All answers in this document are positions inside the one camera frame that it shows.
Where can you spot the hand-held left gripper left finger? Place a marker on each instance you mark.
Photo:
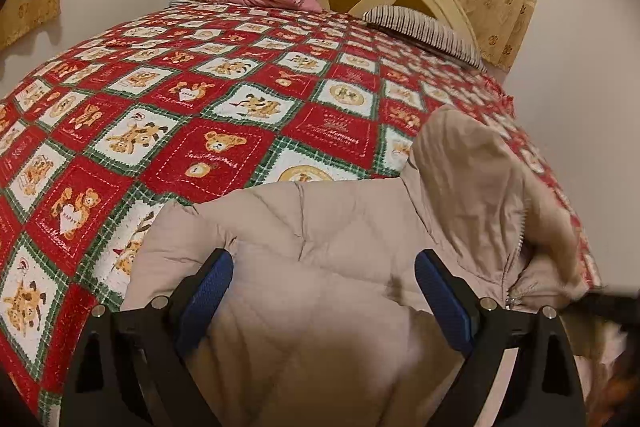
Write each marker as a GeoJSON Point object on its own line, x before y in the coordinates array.
{"type": "Point", "coordinates": [206, 294]}

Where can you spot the beige puffer jacket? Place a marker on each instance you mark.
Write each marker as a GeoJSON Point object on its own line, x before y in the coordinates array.
{"type": "Point", "coordinates": [350, 257]}

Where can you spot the red bear-print quilt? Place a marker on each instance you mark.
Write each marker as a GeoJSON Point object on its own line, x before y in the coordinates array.
{"type": "Point", "coordinates": [200, 117]}

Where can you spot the striped pillow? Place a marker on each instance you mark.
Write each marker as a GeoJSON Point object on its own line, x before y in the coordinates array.
{"type": "Point", "coordinates": [425, 29]}

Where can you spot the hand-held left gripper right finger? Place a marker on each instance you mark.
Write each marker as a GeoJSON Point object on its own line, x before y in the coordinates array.
{"type": "Point", "coordinates": [442, 294]}

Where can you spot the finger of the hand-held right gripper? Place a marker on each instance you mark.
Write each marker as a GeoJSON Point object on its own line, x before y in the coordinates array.
{"type": "Point", "coordinates": [605, 304]}

